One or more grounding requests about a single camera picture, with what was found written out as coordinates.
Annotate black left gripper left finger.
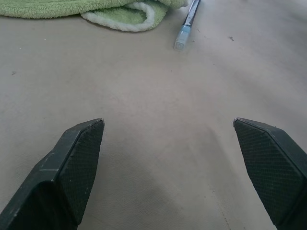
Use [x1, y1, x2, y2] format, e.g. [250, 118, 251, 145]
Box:
[0, 118, 106, 230]

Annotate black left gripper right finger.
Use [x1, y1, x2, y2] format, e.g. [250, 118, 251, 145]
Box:
[233, 117, 307, 230]

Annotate black pen with blue cap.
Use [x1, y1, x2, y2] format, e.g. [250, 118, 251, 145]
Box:
[174, 0, 201, 51]

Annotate green fluffy towel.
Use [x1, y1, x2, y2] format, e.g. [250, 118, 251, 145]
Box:
[0, 0, 190, 33]

